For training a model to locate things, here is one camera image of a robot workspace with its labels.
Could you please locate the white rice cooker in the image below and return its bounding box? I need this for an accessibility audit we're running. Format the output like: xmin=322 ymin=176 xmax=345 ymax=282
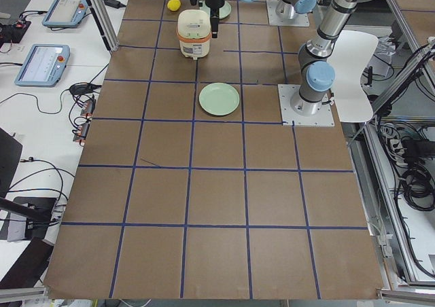
xmin=177 ymin=10 xmax=211 ymax=60

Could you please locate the black power adapter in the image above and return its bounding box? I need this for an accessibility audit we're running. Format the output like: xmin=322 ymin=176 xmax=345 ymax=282
xmin=103 ymin=0 xmax=126 ymax=9

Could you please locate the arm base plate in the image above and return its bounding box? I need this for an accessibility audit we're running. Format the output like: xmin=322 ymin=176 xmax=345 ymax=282
xmin=278 ymin=84 xmax=335 ymax=127
xmin=266 ymin=0 xmax=310 ymax=27

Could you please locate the aluminium frame post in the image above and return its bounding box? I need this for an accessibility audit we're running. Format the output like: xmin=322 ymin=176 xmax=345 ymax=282
xmin=85 ymin=0 xmax=119 ymax=52

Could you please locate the green plate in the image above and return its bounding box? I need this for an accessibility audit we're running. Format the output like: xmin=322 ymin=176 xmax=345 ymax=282
xmin=199 ymin=83 xmax=240 ymax=116
xmin=199 ymin=1 xmax=232 ymax=20

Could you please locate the near teach pendant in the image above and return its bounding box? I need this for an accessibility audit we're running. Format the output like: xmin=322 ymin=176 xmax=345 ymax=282
xmin=14 ymin=44 xmax=70 ymax=88

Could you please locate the white chair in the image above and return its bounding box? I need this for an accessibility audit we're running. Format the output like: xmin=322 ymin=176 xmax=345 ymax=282
xmin=327 ymin=30 xmax=379 ymax=123

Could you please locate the left green plate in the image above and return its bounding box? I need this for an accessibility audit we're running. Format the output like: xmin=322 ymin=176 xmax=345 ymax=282
xmin=199 ymin=83 xmax=240 ymax=116

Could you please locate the yellow lemon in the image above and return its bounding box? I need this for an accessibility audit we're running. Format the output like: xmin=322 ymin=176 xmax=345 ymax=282
xmin=167 ymin=0 xmax=181 ymax=12

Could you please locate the right green plate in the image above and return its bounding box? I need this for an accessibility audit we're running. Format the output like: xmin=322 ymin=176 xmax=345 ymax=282
xmin=199 ymin=1 xmax=232 ymax=20

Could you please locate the far teach pendant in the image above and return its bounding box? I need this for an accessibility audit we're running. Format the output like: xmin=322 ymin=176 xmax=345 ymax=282
xmin=42 ymin=0 xmax=88 ymax=28

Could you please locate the teach pendant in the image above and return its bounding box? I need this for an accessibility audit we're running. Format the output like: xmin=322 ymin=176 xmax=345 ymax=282
xmin=42 ymin=0 xmax=88 ymax=28
xmin=14 ymin=44 xmax=70 ymax=88

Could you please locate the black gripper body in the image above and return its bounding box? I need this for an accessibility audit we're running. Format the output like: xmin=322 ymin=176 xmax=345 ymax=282
xmin=205 ymin=0 xmax=225 ymax=24

